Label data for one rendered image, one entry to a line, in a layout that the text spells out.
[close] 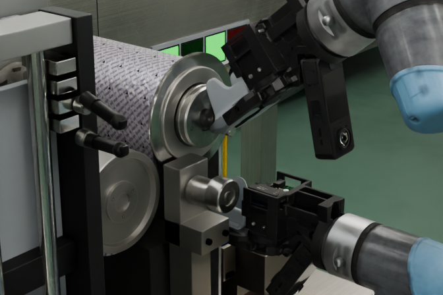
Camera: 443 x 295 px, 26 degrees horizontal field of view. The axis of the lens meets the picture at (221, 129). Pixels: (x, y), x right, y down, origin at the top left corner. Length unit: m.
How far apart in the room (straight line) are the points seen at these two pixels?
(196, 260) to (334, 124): 0.25
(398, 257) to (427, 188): 3.08
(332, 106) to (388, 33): 0.15
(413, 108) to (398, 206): 3.08
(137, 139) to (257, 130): 1.01
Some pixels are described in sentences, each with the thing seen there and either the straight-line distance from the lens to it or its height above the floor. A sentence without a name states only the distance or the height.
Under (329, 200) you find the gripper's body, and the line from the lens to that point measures 1.13.
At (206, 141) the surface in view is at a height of 1.22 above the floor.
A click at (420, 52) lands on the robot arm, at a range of 0.88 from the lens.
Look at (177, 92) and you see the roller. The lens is 1.11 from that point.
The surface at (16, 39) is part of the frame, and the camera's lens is 0.78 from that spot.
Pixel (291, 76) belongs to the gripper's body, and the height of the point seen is 1.33.
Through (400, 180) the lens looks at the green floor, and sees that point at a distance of 4.20.
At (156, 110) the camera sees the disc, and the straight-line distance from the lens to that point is 1.09.
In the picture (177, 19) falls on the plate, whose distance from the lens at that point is 1.59.
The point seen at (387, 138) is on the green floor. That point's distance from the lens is 4.67.
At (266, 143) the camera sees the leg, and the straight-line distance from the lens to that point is 2.14.
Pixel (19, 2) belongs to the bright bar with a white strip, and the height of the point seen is 1.43.
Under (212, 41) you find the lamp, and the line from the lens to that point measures 1.66.
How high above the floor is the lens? 1.63
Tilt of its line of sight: 20 degrees down
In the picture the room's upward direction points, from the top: straight up
